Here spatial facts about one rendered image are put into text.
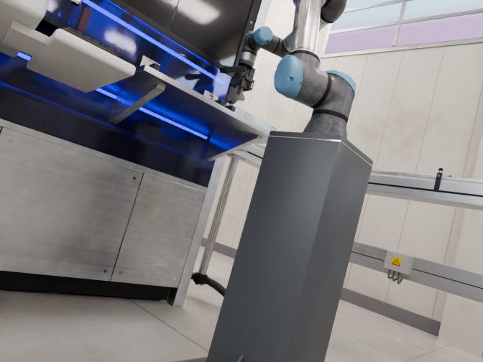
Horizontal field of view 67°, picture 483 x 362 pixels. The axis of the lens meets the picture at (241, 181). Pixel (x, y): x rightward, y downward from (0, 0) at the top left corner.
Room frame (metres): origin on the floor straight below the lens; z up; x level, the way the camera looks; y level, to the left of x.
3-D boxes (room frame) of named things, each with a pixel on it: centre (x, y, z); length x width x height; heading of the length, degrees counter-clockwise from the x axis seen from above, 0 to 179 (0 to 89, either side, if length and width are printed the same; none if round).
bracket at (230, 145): (1.69, 0.09, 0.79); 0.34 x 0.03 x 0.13; 41
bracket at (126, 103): (1.36, 0.46, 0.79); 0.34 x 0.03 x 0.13; 41
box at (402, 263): (1.83, -0.86, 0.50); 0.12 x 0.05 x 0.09; 41
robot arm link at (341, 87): (1.15, -0.21, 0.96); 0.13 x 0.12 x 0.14; 112
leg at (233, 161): (2.15, 0.07, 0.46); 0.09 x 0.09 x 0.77; 41
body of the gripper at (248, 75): (1.67, 0.12, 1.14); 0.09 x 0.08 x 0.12; 130
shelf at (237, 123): (1.53, 0.28, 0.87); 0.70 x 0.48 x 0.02; 131
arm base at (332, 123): (1.15, -0.22, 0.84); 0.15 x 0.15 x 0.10
